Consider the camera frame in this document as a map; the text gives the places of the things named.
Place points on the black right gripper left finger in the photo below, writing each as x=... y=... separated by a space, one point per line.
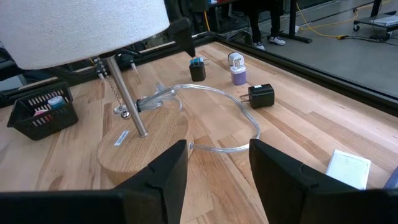
x=158 y=193

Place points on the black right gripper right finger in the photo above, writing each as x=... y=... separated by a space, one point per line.
x=280 y=186

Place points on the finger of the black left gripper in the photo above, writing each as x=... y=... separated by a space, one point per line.
x=183 y=34

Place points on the teal and black wall charger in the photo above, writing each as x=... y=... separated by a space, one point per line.
x=197 y=72

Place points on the white wall charger cube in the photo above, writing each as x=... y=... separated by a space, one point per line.
x=238 y=74

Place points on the white box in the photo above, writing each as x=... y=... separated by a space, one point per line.
x=348 y=169

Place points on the light blue wall charger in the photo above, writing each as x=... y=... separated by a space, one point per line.
x=57 y=102

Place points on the pink wall charger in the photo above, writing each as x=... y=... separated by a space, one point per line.
x=40 y=112

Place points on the person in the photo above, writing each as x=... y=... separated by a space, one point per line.
x=273 y=18

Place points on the black desk leg foot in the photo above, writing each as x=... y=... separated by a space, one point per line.
x=292 y=18

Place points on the black plastic basket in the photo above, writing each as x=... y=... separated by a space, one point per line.
x=59 y=124

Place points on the white cylindrical bucket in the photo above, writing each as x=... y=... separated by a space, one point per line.
x=62 y=31

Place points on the black wheeled cart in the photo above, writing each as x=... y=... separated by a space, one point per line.
x=360 y=21

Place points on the black aluminium table frame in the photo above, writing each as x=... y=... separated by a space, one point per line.
x=311 y=73

